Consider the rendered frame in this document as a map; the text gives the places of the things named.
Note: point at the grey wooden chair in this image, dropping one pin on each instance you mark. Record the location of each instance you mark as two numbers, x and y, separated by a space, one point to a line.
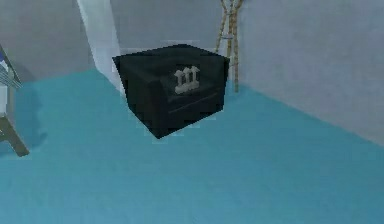
8 130

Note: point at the white curtain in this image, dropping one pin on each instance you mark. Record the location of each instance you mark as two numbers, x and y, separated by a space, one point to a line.
100 36

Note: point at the black armchair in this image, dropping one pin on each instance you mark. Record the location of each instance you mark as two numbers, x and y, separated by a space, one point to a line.
150 96

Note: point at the tan wooden tripod lamp stand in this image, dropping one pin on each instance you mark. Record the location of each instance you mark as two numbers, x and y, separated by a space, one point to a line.
234 43

